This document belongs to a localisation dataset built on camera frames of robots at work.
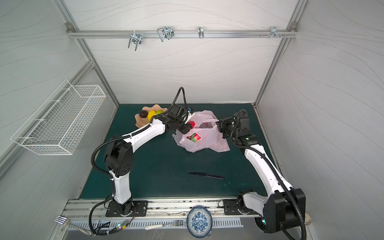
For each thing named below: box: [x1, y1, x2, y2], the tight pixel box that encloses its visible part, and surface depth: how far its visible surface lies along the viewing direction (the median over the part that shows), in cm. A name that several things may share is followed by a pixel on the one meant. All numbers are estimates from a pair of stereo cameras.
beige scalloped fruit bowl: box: [135, 104, 168, 129], surface depth 110 cm
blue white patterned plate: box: [186, 206, 213, 239], surface depth 70 cm
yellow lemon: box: [147, 110, 156, 122], surface depth 110 cm
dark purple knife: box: [188, 172, 225, 180], surface depth 87 cm
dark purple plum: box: [139, 110, 149, 119], surface depth 109 cm
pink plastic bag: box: [174, 110, 231, 153], surface depth 85 cm
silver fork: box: [54, 215, 92, 236], surface depth 70 cm
